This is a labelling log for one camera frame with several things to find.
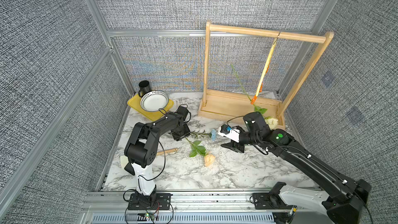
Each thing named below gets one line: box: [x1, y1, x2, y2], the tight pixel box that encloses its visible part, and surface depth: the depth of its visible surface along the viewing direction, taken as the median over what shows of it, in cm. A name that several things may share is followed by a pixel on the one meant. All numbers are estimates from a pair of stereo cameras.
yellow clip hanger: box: [254, 32, 281, 98], surface depth 72 cm
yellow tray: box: [126, 93, 175, 122], surface depth 112 cm
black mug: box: [137, 80, 152, 98], surface depth 116 cm
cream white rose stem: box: [230, 63, 279, 130], surface depth 83 cm
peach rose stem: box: [185, 136, 216, 167], surface depth 90 cm
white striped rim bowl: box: [139, 90, 169, 112], surface depth 116 cm
